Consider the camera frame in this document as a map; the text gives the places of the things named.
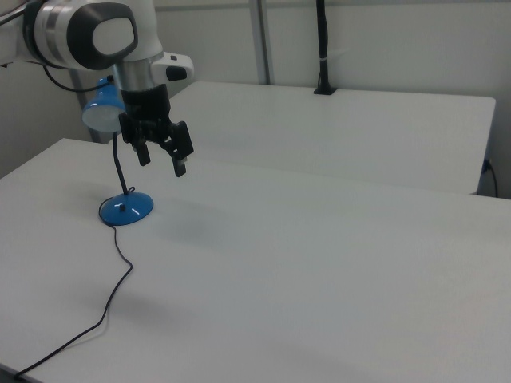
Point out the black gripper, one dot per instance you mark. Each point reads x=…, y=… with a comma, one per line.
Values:
x=145, y=107

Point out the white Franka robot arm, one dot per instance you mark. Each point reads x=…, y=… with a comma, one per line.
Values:
x=60, y=32

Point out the blue gooseneck desk lamp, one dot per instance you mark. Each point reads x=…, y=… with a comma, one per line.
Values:
x=127, y=211

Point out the black pole with clamp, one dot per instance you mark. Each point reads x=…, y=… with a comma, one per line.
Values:
x=324, y=40

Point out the grey aluminium wall post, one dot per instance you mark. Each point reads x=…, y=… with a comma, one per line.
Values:
x=263, y=40

